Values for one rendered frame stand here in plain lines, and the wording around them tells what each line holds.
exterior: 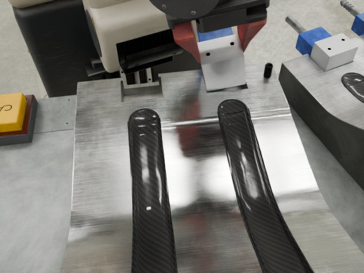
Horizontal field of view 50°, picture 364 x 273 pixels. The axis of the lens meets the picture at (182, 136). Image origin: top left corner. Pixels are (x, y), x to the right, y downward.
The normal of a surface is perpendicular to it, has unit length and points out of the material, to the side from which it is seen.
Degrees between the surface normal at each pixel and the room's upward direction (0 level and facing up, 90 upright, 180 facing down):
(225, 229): 23
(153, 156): 9
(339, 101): 0
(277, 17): 0
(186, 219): 16
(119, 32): 98
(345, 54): 90
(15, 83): 0
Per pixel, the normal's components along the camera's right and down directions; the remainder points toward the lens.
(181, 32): -0.16, -0.49
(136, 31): 0.39, 0.80
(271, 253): -0.01, -0.92
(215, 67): 0.14, 0.85
